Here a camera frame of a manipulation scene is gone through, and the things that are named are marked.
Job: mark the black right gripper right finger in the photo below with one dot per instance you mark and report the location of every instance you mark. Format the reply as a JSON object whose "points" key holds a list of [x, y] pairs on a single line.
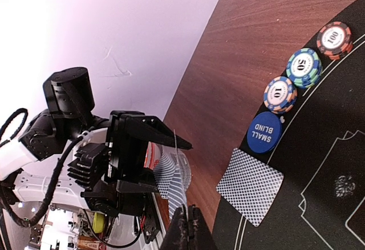
{"points": [[199, 236]]}

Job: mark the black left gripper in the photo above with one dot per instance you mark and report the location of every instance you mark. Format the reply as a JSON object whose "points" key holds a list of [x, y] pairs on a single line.
{"points": [[127, 138]]}

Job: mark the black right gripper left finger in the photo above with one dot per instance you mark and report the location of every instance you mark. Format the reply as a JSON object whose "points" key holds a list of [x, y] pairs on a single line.
{"points": [[176, 237]]}

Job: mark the blue playing card deck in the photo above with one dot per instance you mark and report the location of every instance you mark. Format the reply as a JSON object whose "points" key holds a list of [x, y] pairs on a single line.
{"points": [[173, 177]]}

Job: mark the blue card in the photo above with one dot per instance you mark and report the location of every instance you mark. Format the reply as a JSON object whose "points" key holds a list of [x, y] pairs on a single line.
{"points": [[249, 186]]}

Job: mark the blue small blind button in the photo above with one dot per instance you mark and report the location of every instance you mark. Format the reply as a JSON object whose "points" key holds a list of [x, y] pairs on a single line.
{"points": [[264, 132]]}

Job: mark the white blue chips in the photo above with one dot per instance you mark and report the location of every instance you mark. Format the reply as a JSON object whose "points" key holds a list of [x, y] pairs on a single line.
{"points": [[280, 95]]}

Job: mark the green chips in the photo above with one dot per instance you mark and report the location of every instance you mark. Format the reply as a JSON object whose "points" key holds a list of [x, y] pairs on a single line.
{"points": [[304, 68]]}

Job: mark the red black chips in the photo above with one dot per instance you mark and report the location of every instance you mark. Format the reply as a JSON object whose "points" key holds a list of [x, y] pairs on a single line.
{"points": [[334, 40]]}

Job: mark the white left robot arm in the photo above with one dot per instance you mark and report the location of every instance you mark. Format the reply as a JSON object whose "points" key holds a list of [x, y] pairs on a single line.
{"points": [[67, 155]]}

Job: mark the red white round coaster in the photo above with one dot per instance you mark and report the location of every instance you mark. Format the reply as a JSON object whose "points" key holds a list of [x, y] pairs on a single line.
{"points": [[153, 155]]}

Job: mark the round black poker mat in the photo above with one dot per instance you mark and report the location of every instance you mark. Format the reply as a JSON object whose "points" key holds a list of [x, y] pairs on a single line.
{"points": [[320, 204]]}

